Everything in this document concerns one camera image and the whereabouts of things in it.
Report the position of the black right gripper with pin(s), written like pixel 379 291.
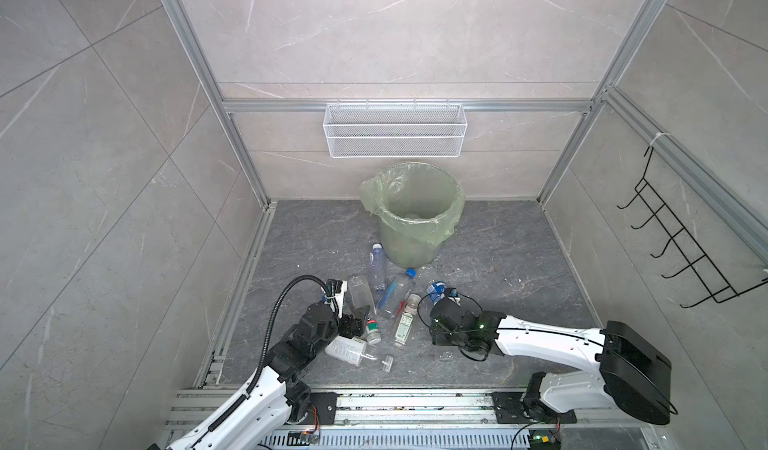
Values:
pixel 436 333

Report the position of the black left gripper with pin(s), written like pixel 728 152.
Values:
pixel 349 328

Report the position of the clear bottle yellow label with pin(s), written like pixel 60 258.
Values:
pixel 355 351

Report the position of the bottle blue label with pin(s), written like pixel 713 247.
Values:
pixel 439 290

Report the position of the clear bottle green label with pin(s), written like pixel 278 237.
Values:
pixel 406 317

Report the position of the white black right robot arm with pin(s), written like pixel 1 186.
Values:
pixel 610 368

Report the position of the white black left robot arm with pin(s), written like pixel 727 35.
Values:
pixel 275 394

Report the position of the grey mesh waste bin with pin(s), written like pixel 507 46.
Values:
pixel 405 251

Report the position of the green plastic bin liner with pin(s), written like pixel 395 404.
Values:
pixel 415 199

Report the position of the small bottle green red label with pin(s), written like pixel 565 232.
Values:
pixel 372 332

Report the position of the clear empty plastic cup bottle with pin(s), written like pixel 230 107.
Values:
pixel 361 297

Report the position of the clear bottle blue cap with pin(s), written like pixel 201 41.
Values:
pixel 392 299

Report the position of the purple Ganten water bottle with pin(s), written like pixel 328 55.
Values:
pixel 377 269

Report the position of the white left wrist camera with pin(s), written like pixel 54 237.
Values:
pixel 335 294

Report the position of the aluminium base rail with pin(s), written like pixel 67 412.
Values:
pixel 469 418

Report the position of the white wire mesh shelf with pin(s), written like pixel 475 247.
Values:
pixel 416 130

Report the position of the black wire hook rack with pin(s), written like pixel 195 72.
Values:
pixel 678 236

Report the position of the aluminium frame rail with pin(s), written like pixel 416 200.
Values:
pixel 194 52

